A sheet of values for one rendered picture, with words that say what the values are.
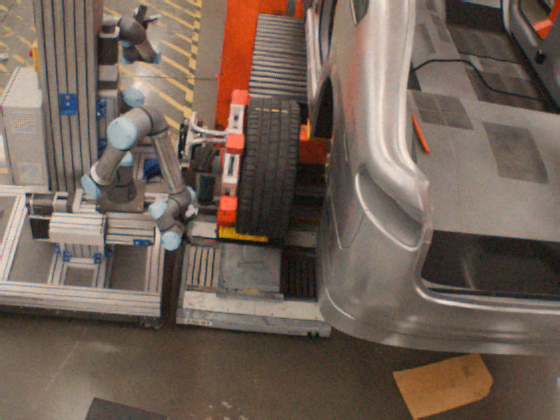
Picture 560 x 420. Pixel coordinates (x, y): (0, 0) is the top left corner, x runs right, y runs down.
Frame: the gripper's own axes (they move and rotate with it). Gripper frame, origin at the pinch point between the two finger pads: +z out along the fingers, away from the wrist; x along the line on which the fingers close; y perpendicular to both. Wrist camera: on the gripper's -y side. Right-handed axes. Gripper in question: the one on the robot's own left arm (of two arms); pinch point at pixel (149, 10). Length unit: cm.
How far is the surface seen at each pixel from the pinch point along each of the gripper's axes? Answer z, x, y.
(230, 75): -24, 57, 10
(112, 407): -187, 60, 83
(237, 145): -92, 76, 0
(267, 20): 213, 50, 92
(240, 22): -24, 55, -22
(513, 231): -79, 212, 4
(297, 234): -27, 121, 100
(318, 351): -104, 148, 105
